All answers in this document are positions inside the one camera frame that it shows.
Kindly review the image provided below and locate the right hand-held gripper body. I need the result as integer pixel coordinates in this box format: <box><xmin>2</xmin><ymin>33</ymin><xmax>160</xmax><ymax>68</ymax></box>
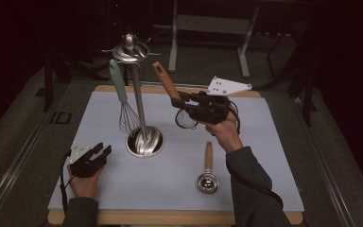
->
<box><xmin>182</xmin><ymin>75</ymin><xmax>253</xmax><ymax>126</ymax></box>

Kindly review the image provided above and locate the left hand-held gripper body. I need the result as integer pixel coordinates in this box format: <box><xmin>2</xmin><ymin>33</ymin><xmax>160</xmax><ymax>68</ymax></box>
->
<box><xmin>68</xmin><ymin>142</ymin><xmax>107</xmax><ymax>179</ymax></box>

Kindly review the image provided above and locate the wooden handled mesh strainer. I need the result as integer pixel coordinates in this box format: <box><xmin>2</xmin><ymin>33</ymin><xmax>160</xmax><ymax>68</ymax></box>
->
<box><xmin>151</xmin><ymin>61</ymin><xmax>200</xmax><ymax>131</ymax></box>

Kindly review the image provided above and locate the steel utensil rack stand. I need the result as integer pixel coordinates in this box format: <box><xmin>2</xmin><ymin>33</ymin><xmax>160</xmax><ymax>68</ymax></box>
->
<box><xmin>101</xmin><ymin>32</ymin><xmax>166</xmax><ymax>159</ymax></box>

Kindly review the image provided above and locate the wooden handled steel ladle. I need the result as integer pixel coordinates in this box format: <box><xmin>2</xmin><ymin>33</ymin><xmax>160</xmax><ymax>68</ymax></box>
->
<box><xmin>196</xmin><ymin>141</ymin><xmax>220</xmax><ymax>195</ymax></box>

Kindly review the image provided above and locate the whisk with green handle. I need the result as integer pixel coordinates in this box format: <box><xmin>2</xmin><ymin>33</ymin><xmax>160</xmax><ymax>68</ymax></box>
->
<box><xmin>108</xmin><ymin>59</ymin><xmax>142</xmax><ymax>135</ymax></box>

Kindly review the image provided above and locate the person's left hand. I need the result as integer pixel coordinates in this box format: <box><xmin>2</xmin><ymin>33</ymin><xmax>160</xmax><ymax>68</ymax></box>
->
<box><xmin>67</xmin><ymin>164</ymin><xmax>106</xmax><ymax>200</ymax></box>

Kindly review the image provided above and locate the person's right hand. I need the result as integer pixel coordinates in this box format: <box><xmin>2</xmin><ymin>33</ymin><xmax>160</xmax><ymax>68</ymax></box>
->
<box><xmin>202</xmin><ymin>103</ymin><xmax>244</xmax><ymax>154</ymax></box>

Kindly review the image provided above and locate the black metal stand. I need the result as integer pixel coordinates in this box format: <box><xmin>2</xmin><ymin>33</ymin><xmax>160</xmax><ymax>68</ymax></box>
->
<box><xmin>266</xmin><ymin>29</ymin><xmax>319</xmax><ymax>128</ymax></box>

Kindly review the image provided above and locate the left hand-held gripper cable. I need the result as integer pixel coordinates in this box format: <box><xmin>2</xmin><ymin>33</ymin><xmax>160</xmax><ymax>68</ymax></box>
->
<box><xmin>59</xmin><ymin>148</ymin><xmax>74</xmax><ymax>216</ymax></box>

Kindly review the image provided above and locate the black floor bracket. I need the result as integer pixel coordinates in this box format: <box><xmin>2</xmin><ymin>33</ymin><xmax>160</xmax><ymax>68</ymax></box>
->
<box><xmin>49</xmin><ymin>111</ymin><xmax>73</xmax><ymax>125</ymax></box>

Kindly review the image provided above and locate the grey metal stand frame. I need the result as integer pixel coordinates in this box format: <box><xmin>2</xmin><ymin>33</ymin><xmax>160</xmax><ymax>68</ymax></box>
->
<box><xmin>153</xmin><ymin>0</ymin><xmax>261</xmax><ymax>79</ymax></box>

